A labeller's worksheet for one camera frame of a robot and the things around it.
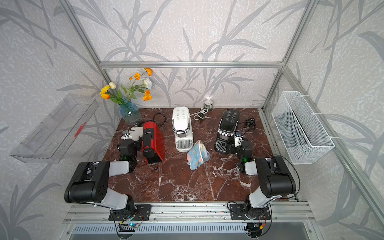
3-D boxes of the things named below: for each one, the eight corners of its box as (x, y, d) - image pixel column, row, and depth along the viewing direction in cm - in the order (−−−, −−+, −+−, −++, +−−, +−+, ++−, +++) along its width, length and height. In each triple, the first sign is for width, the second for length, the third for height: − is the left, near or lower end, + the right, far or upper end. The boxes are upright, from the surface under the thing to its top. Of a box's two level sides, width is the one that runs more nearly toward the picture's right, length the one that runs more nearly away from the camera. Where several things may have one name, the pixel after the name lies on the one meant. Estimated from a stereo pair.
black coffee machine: (213, 155, 96) (216, 135, 78) (218, 130, 109) (222, 107, 91) (231, 159, 95) (238, 139, 76) (234, 132, 108) (241, 110, 89)
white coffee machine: (175, 152, 97) (169, 132, 79) (178, 128, 109) (173, 106, 91) (192, 152, 97) (190, 132, 79) (193, 128, 109) (192, 106, 92)
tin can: (205, 110, 122) (205, 105, 117) (204, 105, 126) (204, 100, 121) (212, 110, 122) (213, 104, 117) (211, 104, 126) (211, 99, 121)
